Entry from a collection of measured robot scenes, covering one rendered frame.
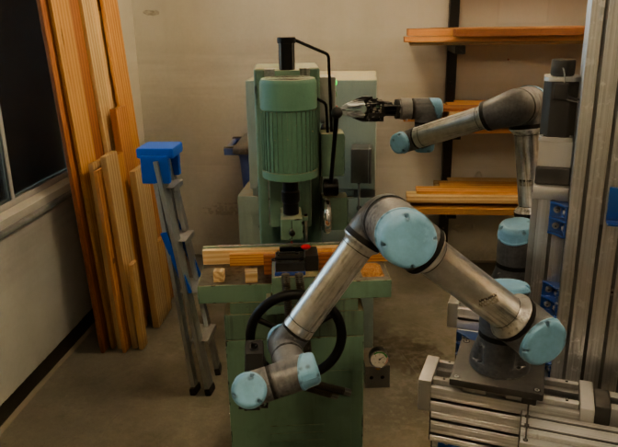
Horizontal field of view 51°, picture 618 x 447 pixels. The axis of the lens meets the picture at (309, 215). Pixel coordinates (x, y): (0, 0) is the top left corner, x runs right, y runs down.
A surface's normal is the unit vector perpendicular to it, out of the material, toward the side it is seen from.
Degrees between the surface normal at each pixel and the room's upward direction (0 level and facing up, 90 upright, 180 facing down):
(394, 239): 86
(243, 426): 90
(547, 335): 95
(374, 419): 0
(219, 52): 90
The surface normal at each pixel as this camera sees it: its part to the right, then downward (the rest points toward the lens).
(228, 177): -0.09, 0.30
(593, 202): -0.35, 0.29
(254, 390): 0.04, -0.22
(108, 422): -0.01, -0.95
